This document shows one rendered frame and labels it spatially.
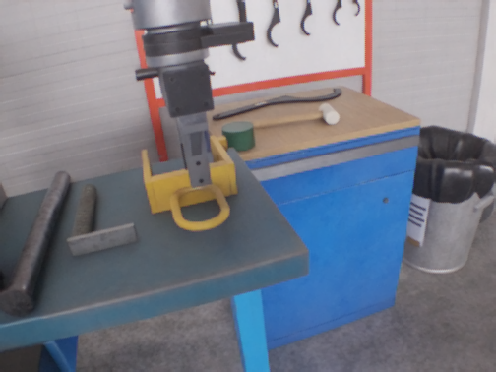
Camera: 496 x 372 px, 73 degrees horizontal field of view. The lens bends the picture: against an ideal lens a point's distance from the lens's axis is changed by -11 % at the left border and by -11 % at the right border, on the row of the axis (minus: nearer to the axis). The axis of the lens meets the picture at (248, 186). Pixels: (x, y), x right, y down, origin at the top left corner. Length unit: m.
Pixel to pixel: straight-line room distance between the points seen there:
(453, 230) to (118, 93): 1.94
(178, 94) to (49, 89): 1.91
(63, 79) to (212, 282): 1.88
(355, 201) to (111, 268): 1.01
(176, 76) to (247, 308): 0.56
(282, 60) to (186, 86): 1.96
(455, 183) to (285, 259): 1.36
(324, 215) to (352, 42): 1.47
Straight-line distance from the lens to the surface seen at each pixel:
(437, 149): 2.14
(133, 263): 0.55
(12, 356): 0.58
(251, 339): 0.90
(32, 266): 0.57
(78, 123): 2.30
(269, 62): 2.31
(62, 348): 0.59
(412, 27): 2.87
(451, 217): 1.93
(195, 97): 0.40
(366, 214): 1.45
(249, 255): 0.52
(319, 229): 1.37
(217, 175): 0.64
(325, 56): 2.46
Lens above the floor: 1.39
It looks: 28 degrees down
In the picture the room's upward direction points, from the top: 6 degrees counter-clockwise
